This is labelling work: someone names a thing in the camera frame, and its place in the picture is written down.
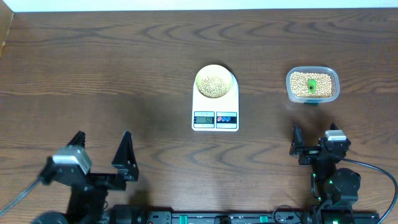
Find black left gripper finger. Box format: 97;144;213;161
67;131;86;149
112;131;139;174

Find green plastic measuring scoop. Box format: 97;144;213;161
307;79;317;94

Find white digital kitchen scale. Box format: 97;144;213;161
192;72;239;132

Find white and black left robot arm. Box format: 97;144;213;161
32;131;147;223

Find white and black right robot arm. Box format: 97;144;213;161
289;124;361;223

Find soybeans in yellow bowl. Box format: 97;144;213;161
197;76;230;98

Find yellow plastic bowl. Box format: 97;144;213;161
195;65;233;98

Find clear plastic container of soybeans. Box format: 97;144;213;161
286;66;340;104

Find black mounting rail with clamps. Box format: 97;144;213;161
99;205;379;224

